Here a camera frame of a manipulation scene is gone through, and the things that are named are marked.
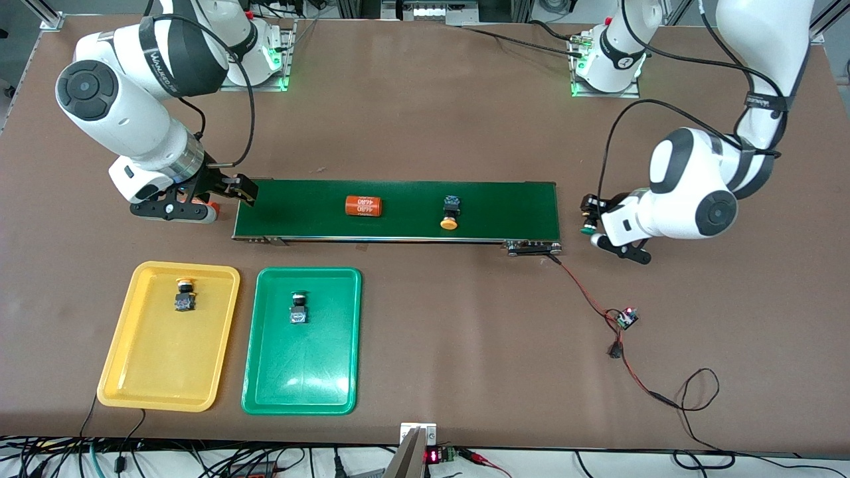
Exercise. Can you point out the yellow mushroom push button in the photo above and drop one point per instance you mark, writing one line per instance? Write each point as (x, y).
(184, 302)
(451, 209)

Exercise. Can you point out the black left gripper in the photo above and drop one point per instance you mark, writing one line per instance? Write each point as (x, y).
(593, 204)

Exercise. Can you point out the red clip lead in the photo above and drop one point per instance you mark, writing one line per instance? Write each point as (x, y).
(475, 455)

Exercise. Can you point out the orange 4680 cylinder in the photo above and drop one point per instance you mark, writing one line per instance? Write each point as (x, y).
(214, 212)
(364, 205)

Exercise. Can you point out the green plastic tray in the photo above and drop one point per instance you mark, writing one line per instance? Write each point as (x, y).
(302, 358)

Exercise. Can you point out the small black controller board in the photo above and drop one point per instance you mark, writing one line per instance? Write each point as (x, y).
(627, 319)

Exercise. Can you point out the yellow plastic tray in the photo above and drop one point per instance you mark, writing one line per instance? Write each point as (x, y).
(169, 358)

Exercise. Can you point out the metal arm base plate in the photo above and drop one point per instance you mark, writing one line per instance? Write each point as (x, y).
(255, 87)
(604, 95)

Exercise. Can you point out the green mushroom push button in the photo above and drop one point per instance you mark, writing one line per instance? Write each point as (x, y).
(587, 230)
(299, 315)

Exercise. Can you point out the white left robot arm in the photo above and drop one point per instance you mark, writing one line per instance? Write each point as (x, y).
(684, 192)

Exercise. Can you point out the silver machine frame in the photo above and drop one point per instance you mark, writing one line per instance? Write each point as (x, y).
(431, 10)

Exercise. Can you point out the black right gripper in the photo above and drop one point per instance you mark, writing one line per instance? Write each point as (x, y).
(214, 179)

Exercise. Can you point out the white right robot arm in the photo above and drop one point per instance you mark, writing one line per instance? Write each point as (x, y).
(133, 113)

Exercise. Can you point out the black inline switch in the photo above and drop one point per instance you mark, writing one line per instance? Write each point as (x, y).
(616, 350)

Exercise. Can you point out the green belt conveyor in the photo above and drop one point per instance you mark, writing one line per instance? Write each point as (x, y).
(518, 209)

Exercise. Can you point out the red LED display module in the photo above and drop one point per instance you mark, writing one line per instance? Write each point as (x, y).
(433, 456)

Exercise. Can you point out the silver metal bracket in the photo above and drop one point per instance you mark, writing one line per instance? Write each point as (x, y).
(430, 433)

